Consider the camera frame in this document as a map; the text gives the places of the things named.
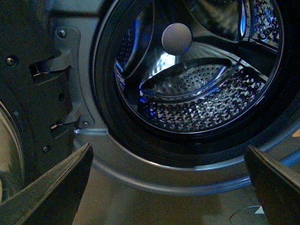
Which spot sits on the washing machine door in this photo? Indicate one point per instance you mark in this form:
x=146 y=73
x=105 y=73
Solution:
x=34 y=96

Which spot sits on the black rubber door gasket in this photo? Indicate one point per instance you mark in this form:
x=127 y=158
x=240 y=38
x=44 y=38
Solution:
x=188 y=150

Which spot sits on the grey door hinge bracket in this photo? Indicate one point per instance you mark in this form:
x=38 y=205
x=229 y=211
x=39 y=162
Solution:
x=66 y=41

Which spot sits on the orange warning sticker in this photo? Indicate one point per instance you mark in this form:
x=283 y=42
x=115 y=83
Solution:
x=296 y=134

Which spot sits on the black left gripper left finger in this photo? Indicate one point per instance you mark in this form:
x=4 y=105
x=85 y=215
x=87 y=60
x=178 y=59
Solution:
x=54 y=198

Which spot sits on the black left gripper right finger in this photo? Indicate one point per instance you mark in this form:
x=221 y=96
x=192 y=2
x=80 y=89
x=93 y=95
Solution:
x=276 y=185

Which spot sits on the steel perforated washer drum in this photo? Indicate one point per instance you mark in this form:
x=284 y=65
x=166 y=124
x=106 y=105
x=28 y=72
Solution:
x=230 y=66

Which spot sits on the grey front-load washing machine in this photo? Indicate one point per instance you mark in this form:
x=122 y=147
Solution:
x=125 y=189

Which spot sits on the round filter cover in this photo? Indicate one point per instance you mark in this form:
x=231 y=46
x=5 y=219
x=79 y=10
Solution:
x=247 y=216

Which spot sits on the white tape on filter cover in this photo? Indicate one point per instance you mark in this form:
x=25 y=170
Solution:
x=259 y=211

